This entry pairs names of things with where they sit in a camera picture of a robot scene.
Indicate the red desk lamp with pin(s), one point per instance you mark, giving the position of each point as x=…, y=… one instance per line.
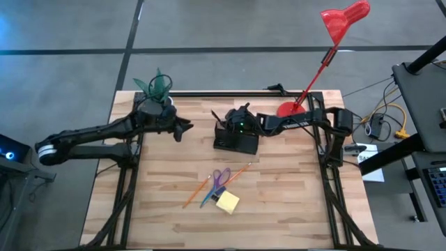
x=291, y=109

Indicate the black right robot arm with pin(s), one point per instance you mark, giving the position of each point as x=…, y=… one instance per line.
x=296, y=122

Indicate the dark grey desk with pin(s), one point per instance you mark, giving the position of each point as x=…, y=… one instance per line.
x=425, y=104

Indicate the orange pencil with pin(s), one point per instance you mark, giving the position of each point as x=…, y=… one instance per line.
x=197, y=191
x=240, y=172

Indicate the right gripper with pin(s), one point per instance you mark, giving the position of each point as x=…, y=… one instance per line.
x=240, y=120

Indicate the black tablet with blue light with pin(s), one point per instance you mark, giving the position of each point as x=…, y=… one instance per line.
x=12, y=148

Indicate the black aluminium table frame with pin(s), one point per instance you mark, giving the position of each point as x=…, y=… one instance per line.
x=244, y=94

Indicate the black diagonal beam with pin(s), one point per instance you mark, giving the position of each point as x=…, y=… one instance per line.
x=390, y=157

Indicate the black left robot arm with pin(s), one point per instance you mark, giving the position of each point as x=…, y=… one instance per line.
x=87, y=134

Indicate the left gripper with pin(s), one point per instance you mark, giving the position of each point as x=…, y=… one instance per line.
x=157, y=116

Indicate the green snake plant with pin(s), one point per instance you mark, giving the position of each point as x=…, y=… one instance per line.
x=158, y=87

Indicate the black pole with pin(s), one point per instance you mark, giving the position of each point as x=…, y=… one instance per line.
x=426, y=55

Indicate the black power plug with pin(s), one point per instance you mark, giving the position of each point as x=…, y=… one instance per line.
x=277, y=89

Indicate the laptop keyboard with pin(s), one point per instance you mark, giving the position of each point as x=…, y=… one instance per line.
x=437, y=186

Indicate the white round plant pot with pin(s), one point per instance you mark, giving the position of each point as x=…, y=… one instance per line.
x=170, y=101

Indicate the black floor stand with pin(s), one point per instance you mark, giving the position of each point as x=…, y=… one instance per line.
x=21, y=195

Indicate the black mesh desk organizer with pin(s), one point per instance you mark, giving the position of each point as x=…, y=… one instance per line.
x=237, y=144

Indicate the black power adapter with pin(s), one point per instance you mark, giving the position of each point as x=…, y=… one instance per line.
x=376, y=126

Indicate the white paper sheet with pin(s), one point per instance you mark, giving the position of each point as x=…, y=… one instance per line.
x=374, y=174

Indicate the yellow sticky note pad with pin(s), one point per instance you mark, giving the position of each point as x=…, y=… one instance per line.
x=228, y=206

